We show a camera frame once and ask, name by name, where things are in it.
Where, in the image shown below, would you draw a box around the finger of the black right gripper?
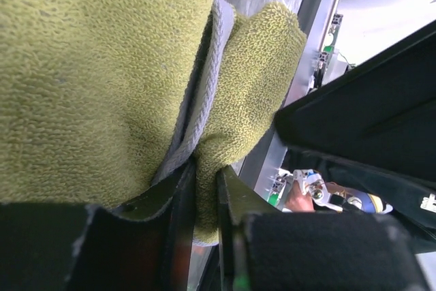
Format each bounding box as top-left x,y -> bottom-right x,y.
289,149 -> 435,254
275,25 -> 435,172

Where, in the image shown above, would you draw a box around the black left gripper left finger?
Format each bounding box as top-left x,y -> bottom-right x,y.
1,161 -> 196,290

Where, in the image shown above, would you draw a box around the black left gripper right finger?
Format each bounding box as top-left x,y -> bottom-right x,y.
216,167 -> 429,290

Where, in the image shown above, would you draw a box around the grey yellow frog towel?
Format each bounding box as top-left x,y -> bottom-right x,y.
0,0 -> 309,247

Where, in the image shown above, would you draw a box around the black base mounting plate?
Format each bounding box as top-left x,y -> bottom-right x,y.
239,0 -> 334,191

